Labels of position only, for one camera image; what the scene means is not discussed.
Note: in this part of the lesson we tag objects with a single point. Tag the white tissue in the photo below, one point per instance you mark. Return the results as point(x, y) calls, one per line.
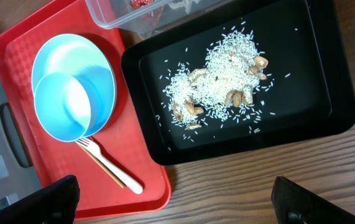
point(187, 4)

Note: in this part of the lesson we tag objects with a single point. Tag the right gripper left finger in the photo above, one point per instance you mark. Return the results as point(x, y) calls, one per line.
point(56, 203)

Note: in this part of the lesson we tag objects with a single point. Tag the white plastic fork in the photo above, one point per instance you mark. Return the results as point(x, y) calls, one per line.
point(95, 150)

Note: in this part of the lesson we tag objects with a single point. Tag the red plastic tray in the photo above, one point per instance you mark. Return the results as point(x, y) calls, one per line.
point(121, 140)

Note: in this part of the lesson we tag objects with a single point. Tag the wooden chopstick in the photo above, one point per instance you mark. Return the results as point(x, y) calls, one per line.
point(121, 184)

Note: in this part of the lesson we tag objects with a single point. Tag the light blue plate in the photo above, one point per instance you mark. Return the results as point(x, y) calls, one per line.
point(79, 57)

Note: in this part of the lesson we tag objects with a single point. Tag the light blue bowl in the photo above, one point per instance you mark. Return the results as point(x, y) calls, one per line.
point(62, 107)

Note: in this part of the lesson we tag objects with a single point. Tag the rice and shell scraps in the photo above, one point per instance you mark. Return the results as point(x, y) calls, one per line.
point(213, 86)

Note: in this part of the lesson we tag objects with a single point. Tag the clear plastic bin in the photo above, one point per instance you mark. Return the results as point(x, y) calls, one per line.
point(109, 14)

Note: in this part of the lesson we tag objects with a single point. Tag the red snack wrapper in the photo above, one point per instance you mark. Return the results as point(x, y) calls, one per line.
point(137, 4)

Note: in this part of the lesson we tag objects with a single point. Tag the black waste tray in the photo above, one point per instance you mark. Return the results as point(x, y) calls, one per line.
point(309, 93)

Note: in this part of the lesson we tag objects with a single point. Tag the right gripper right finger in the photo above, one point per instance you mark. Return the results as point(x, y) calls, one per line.
point(295, 204)

